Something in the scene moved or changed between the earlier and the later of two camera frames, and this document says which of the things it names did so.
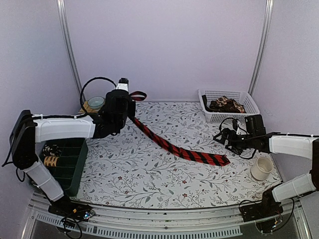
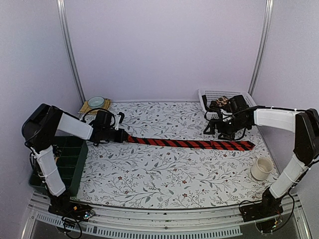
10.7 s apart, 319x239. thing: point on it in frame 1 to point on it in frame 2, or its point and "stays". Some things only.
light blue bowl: (96, 102) stays
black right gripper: (225, 138) to (221, 130)
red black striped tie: (199, 157) to (194, 144)
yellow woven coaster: (89, 109) stays
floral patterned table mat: (127, 170) stays
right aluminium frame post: (269, 8) stays
